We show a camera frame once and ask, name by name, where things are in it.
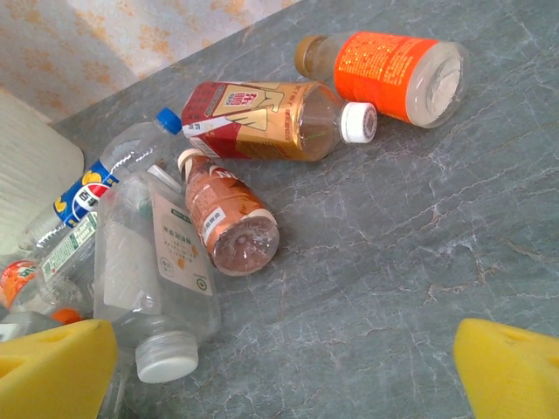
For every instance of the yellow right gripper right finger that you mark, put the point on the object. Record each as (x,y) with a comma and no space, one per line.
(511,375)

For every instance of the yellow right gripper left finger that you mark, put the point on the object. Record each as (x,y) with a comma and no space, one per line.
(52,375)

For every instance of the grey bottle orange cap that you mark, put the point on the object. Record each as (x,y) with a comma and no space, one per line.
(26,325)

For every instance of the orange soda label bottle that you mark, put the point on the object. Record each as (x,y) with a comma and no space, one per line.
(15,281)

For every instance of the clear bottle green white label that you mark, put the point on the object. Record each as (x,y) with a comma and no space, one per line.
(65,257)

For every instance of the large clear bottle white label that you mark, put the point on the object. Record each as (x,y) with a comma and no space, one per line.
(144,279)

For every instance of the blue label cola bottle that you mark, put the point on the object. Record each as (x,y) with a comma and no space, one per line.
(87,196)

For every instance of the brown coffee drink bottle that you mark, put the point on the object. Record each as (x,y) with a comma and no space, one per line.
(227,218)

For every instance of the orange label plastic bottle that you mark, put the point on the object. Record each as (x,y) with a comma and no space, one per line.
(380,74)

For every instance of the red gold label bottle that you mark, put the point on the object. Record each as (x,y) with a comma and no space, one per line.
(262,122)

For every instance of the white ribbed waste bin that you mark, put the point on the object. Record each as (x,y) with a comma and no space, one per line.
(30,174)

